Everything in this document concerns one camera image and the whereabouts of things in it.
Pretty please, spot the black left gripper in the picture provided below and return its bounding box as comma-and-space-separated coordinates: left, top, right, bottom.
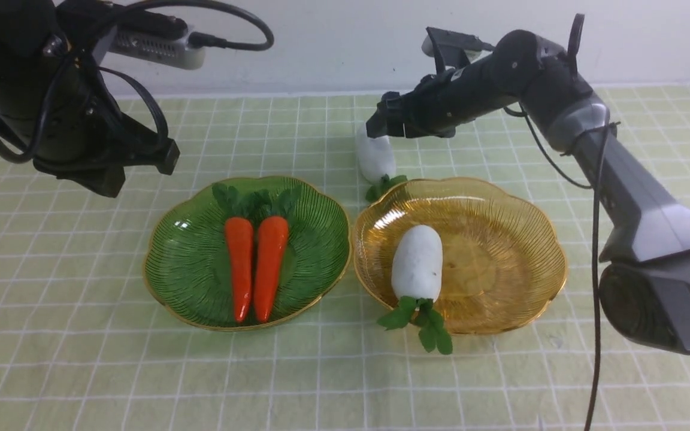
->
34, 107, 180, 198

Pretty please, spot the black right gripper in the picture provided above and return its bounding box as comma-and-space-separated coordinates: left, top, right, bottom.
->
366, 63, 518, 139

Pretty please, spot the white toy radish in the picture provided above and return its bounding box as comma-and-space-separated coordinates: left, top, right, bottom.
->
355, 125, 408, 204
377, 224, 453, 355

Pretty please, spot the orange toy carrot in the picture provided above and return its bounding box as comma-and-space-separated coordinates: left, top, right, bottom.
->
211, 183, 255, 324
253, 186, 301, 324

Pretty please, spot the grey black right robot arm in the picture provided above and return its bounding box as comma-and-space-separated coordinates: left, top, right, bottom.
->
366, 28, 690, 356

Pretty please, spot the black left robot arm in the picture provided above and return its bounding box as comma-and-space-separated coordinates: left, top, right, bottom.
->
0, 1, 180, 198

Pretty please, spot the green glass plate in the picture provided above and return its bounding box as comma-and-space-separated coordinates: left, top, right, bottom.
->
143, 175, 353, 331

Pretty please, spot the amber glass plate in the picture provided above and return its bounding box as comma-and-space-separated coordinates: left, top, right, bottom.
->
352, 177, 568, 335

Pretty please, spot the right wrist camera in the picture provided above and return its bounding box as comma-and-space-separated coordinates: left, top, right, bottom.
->
421, 27, 495, 75

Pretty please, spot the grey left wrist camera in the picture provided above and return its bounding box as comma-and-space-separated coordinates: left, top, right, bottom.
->
108, 17, 206, 70

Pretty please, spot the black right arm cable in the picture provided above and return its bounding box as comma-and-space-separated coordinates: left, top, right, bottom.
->
504, 13, 621, 431

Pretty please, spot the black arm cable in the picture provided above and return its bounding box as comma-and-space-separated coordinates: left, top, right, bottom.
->
504, 13, 621, 431
0, 0, 275, 165

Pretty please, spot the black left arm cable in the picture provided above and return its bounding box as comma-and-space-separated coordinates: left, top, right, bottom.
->
0, 0, 275, 165

